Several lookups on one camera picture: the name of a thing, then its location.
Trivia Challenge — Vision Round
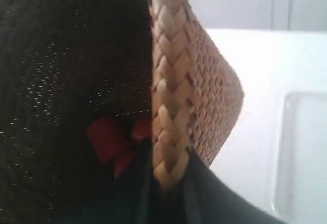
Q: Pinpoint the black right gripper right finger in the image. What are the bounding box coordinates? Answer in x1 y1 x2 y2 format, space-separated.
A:
178 150 283 224

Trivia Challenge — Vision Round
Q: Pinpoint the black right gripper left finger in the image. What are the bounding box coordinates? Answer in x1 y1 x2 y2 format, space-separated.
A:
84 139 156 223

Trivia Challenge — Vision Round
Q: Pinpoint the red object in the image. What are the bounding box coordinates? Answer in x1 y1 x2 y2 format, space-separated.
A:
86 117 152 178

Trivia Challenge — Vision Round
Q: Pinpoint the brown woven wicker basket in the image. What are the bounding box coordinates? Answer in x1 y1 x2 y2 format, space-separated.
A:
1 0 243 223

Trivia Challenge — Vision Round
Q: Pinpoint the white rectangular plastic tray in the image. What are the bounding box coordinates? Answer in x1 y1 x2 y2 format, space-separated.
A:
272 92 326 223

